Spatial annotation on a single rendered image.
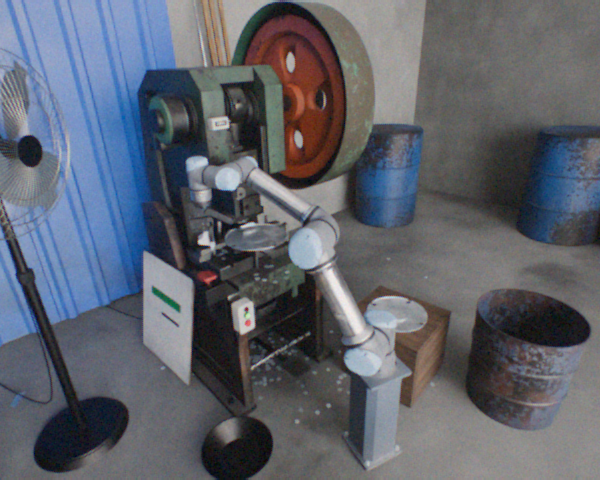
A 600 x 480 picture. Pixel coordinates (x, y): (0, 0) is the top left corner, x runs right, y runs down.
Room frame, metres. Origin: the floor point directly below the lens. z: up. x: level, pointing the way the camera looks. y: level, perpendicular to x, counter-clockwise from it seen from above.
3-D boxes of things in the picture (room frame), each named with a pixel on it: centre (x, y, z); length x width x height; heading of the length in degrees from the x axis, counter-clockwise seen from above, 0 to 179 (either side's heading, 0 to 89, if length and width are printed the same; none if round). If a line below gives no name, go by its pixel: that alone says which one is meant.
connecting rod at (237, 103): (1.76, 0.24, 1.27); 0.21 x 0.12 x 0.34; 41
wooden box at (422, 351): (1.61, -0.52, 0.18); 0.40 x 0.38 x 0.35; 48
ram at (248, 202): (1.73, 0.21, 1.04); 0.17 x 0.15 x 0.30; 41
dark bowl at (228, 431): (1.13, 0.25, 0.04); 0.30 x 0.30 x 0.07
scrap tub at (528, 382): (1.39, -1.02, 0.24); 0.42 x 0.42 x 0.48
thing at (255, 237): (1.66, 0.16, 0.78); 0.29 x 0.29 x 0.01
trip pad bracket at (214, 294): (1.38, 0.32, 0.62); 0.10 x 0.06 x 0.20; 131
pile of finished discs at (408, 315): (1.61, -0.52, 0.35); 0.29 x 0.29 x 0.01
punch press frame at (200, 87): (1.87, 0.33, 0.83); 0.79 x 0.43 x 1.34; 41
